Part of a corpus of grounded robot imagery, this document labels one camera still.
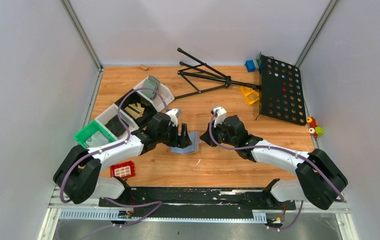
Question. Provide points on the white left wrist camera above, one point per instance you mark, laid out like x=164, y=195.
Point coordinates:
x=174, y=114

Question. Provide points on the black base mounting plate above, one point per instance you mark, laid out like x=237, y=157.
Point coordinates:
x=202, y=202

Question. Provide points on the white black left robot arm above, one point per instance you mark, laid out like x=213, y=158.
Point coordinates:
x=78, y=176

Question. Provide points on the blue toy block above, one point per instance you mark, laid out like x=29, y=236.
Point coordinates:
x=252, y=65

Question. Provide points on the clear packet in green bin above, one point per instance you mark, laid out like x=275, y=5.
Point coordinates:
x=96, y=140

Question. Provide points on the yellow toy frame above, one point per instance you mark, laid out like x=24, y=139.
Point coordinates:
x=251, y=96

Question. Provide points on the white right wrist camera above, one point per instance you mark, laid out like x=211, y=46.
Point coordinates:
x=219, y=114

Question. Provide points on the red yellow toy piece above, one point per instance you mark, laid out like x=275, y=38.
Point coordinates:
x=311, y=122

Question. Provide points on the small wooden block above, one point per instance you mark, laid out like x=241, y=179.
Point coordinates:
x=144, y=67

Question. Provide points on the white bin near green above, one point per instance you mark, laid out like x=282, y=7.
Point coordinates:
x=110, y=112

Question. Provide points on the green plastic bin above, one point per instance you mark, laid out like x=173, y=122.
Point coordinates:
x=90, y=129

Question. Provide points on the grey green pouch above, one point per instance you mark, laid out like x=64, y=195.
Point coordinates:
x=151, y=86

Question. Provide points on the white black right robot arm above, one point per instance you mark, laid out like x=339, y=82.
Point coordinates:
x=319, y=180

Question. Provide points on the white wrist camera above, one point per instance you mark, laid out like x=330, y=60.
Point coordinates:
x=219, y=114
x=174, y=114

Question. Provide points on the black perforated music tray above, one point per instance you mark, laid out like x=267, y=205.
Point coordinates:
x=281, y=92

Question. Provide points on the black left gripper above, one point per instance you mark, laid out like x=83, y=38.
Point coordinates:
x=179, y=135

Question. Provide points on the black folding tripod stand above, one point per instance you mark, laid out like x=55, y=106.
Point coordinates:
x=205, y=72

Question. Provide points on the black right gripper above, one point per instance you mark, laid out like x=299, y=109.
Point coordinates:
x=214, y=133

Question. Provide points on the tan black item in bin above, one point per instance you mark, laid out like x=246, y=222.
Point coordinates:
x=135, y=110

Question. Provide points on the green white toy piece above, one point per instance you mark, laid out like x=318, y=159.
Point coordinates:
x=316, y=131

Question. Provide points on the black plastic bin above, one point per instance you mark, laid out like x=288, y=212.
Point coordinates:
x=149, y=112

